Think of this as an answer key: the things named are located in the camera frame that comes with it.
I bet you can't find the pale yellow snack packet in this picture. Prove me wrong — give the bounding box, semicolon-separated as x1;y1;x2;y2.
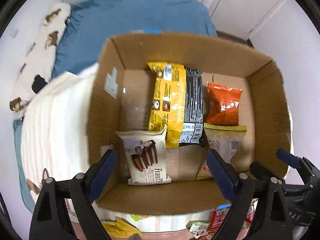
196;123;247;180

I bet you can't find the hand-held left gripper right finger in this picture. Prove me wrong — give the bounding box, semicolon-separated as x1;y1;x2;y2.
206;149;293;240

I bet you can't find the long yellow snack packet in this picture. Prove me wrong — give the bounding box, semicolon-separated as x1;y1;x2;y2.
146;61;187;148

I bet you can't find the small pale wrapped snack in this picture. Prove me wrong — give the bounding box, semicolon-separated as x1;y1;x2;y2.
189;221;212;239

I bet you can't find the black snack packet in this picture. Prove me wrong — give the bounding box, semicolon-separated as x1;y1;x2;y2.
179;66;208;147

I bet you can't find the blue pillow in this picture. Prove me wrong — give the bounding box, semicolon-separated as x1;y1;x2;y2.
51;0;217;80

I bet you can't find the white cabinet door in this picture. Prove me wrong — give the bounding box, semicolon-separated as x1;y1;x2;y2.
207;0;293;41

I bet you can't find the white striped blanket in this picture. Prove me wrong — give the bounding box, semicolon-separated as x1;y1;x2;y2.
20;63;215;234

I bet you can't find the small red snack packet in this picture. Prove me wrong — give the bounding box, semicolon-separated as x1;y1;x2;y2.
241;198;258;229

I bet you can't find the orange snack packet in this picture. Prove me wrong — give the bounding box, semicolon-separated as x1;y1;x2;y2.
204;81;243;127

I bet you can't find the white wafer stick packet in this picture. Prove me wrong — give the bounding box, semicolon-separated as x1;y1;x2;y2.
116;124;172;185

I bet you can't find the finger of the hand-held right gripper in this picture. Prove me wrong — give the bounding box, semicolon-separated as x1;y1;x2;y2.
276;149;320;180
250;161;312;197

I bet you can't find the brown cardboard box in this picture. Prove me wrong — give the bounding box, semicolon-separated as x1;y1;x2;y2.
86;32;292;215

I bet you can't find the white bear print pillow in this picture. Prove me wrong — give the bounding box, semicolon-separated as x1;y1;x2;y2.
9;2;72;119

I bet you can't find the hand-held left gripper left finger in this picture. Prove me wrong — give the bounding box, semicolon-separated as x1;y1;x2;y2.
29;149;118;240

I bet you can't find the light blue bed sheet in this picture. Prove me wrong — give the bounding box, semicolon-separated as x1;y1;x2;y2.
12;119;37;213

